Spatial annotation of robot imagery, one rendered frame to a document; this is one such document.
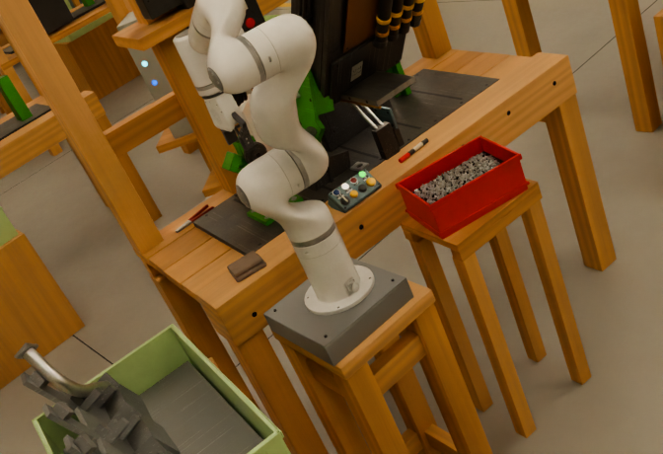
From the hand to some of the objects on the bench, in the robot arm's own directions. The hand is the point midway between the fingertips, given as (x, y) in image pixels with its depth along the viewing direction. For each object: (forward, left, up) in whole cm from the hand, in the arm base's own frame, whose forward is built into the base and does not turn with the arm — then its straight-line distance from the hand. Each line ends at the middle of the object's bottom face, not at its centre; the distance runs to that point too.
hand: (240, 142), depth 213 cm
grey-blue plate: (+16, -61, -39) cm, 74 cm away
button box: (+7, -32, -43) cm, 54 cm away
